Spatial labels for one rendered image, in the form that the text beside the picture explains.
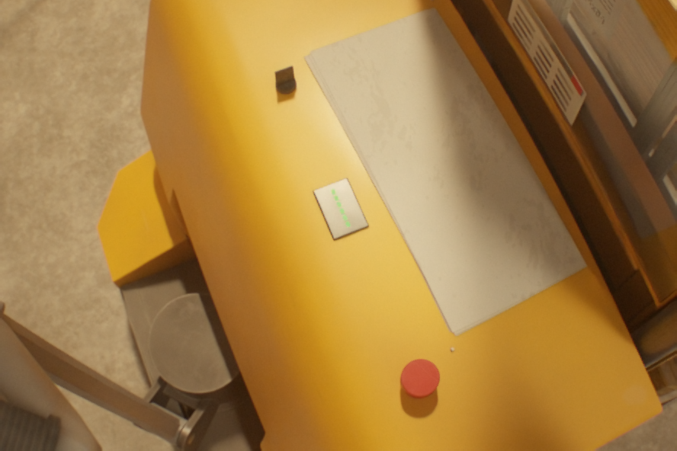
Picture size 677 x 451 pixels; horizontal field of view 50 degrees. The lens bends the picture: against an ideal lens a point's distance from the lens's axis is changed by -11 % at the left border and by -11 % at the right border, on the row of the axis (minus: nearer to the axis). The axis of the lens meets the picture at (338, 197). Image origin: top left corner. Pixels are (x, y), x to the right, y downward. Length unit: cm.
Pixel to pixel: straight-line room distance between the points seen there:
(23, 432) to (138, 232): 110
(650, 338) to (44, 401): 60
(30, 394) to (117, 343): 134
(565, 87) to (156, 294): 91
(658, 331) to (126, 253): 100
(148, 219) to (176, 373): 32
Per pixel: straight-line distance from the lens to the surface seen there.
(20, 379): 49
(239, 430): 142
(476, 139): 90
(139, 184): 150
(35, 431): 41
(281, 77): 91
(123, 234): 150
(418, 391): 77
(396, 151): 88
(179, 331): 131
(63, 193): 197
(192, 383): 129
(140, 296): 151
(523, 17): 88
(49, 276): 190
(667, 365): 134
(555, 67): 85
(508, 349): 83
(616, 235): 95
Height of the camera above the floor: 169
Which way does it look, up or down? 67 degrees down
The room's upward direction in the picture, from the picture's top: 3 degrees counter-clockwise
